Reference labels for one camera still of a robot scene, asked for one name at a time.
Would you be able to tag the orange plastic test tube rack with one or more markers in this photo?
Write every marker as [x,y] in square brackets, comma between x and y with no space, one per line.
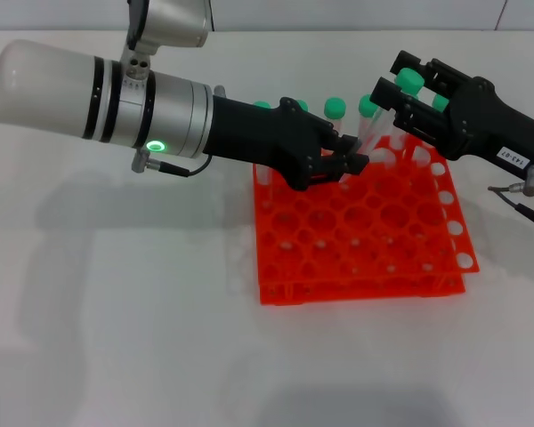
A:
[360,231]

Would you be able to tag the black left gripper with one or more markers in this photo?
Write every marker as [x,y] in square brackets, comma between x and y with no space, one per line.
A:
[258,133]

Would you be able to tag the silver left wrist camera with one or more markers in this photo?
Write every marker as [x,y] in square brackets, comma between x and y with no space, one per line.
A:
[173,22]

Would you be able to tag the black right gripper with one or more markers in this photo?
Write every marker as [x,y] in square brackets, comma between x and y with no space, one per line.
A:
[480,120]

